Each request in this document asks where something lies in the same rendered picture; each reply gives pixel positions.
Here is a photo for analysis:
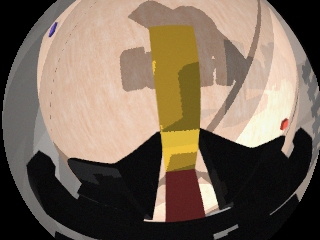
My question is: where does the small purple block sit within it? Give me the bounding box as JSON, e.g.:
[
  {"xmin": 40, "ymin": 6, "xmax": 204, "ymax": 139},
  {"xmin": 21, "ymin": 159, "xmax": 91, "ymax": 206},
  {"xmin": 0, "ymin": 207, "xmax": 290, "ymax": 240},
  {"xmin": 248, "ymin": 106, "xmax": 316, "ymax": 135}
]
[{"xmin": 48, "ymin": 23, "xmax": 57, "ymax": 37}]

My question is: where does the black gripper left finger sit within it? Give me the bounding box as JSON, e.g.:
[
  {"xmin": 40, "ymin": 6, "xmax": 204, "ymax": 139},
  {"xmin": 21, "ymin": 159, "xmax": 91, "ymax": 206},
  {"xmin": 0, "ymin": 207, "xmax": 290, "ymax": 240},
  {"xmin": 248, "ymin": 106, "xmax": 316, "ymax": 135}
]
[{"xmin": 67, "ymin": 131, "xmax": 163, "ymax": 220}]

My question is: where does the red rectangular bar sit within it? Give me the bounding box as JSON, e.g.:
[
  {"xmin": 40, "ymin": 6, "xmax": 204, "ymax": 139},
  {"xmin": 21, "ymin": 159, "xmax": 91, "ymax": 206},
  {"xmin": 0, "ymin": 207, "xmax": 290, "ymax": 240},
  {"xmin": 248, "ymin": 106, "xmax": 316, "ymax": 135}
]
[{"xmin": 280, "ymin": 119, "xmax": 289, "ymax": 131}]

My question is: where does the yellow bar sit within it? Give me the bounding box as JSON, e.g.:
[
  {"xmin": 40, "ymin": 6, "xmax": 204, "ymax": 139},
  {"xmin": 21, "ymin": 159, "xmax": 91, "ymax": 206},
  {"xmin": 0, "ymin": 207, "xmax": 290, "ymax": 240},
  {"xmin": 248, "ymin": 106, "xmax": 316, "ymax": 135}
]
[{"xmin": 148, "ymin": 25, "xmax": 205, "ymax": 223}]

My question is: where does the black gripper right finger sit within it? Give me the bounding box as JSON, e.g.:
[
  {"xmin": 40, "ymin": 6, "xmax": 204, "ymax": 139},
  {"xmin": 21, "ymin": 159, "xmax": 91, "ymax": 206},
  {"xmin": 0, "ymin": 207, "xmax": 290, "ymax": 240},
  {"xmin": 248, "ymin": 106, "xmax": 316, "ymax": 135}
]
[{"xmin": 199, "ymin": 128, "xmax": 285, "ymax": 211}]

